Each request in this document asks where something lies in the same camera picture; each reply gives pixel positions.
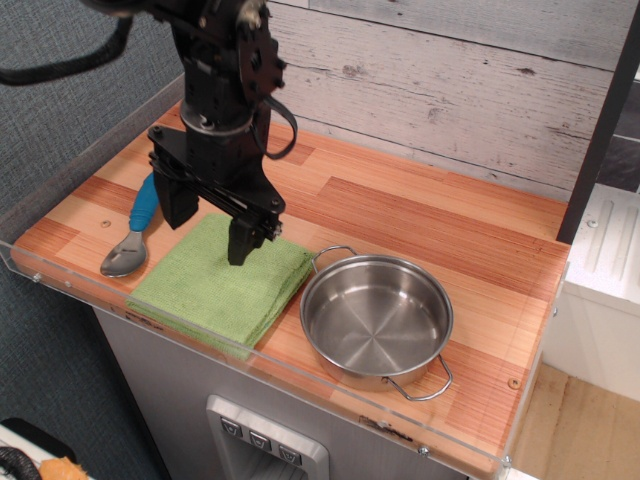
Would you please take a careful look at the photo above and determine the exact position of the green towel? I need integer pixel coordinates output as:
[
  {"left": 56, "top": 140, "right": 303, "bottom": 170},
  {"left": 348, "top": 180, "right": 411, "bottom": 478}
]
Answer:
[{"left": 126, "top": 214, "right": 312, "bottom": 361}]

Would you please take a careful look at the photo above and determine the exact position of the grey toy fridge cabinet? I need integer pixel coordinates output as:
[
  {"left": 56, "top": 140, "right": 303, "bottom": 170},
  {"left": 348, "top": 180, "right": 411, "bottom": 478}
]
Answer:
[{"left": 96, "top": 310, "right": 463, "bottom": 479}]

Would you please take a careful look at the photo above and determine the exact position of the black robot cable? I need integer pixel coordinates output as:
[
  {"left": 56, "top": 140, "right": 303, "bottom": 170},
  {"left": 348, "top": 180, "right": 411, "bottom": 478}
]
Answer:
[{"left": 0, "top": 9, "right": 300, "bottom": 162}]

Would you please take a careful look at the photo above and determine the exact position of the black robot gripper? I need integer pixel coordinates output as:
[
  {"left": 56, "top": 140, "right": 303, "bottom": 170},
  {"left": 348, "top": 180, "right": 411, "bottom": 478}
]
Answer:
[{"left": 147, "top": 117, "right": 285, "bottom": 266}]

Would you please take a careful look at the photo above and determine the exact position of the white toy sink counter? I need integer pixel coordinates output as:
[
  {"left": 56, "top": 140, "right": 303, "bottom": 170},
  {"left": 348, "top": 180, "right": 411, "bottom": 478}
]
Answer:
[{"left": 542, "top": 185, "right": 639, "bottom": 400}]

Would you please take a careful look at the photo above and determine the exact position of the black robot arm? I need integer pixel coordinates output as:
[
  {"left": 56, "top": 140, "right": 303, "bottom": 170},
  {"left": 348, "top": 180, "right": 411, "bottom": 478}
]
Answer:
[{"left": 87, "top": 1, "right": 297, "bottom": 266}]

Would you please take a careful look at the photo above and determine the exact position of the silver dispenser button panel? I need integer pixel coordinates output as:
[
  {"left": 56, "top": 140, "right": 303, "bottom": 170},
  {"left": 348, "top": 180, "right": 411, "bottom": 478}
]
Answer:
[{"left": 206, "top": 395, "right": 330, "bottom": 479}]

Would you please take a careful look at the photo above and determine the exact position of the clear acrylic table guard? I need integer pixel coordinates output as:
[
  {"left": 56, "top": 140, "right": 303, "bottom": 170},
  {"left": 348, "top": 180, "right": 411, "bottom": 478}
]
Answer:
[{"left": 1, "top": 76, "right": 568, "bottom": 479}]

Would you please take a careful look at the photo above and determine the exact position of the orange plush object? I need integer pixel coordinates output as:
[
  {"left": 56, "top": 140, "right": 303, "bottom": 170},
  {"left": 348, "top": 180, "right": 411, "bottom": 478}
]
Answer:
[{"left": 38, "top": 457, "right": 90, "bottom": 480}]

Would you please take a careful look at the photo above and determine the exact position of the dark right frame post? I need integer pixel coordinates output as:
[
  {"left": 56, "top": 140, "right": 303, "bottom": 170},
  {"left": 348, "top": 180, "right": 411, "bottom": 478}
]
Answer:
[{"left": 556, "top": 2, "right": 639, "bottom": 245}]

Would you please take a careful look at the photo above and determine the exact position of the blue handled metal spoon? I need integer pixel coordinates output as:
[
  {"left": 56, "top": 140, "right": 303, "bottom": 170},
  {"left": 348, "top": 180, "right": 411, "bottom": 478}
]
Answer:
[{"left": 100, "top": 173, "right": 159, "bottom": 278}]

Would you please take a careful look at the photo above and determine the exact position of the black braided cable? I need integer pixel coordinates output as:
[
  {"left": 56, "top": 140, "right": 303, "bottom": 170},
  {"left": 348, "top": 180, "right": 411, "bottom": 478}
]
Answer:
[{"left": 0, "top": 446, "right": 43, "bottom": 480}]

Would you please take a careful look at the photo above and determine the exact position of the stainless steel pot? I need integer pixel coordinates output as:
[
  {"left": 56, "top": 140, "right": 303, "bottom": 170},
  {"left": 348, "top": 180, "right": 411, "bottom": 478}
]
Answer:
[{"left": 300, "top": 251, "right": 454, "bottom": 402}]

